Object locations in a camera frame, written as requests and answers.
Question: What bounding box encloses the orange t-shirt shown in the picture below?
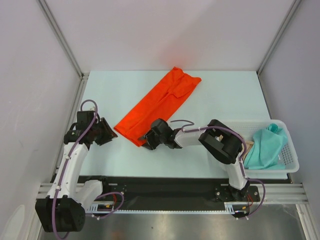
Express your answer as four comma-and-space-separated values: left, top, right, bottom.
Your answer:
114, 67, 202, 147

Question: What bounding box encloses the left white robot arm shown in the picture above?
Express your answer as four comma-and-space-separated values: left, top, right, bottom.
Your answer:
35, 110, 117, 234

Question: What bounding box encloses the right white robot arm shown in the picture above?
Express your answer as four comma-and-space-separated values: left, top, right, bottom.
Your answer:
138, 118, 250, 201

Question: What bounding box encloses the white plastic basket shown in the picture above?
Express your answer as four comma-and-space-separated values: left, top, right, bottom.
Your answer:
224, 119, 299, 174

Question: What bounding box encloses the beige t-shirt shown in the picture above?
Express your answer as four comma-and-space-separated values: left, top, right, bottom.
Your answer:
243, 141, 254, 158

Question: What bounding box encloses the teal t-shirt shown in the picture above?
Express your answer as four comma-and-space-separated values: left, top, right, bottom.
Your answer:
244, 123, 288, 170

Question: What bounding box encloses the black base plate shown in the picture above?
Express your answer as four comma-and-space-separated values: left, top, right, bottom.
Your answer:
78, 175, 261, 212

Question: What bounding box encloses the white slotted cable duct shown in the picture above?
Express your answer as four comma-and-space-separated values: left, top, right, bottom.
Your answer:
84, 201, 251, 215

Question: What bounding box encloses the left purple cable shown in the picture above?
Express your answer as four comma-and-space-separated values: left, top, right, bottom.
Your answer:
51, 99, 125, 240

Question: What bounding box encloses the left aluminium frame post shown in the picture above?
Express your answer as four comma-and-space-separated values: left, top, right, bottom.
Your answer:
36, 0, 85, 79

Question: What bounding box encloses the aluminium frame post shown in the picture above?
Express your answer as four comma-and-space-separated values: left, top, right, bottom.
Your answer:
256, 0, 304, 77
36, 0, 85, 79

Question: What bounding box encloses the right aluminium frame post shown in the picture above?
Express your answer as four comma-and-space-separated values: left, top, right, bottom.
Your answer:
256, 0, 304, 77

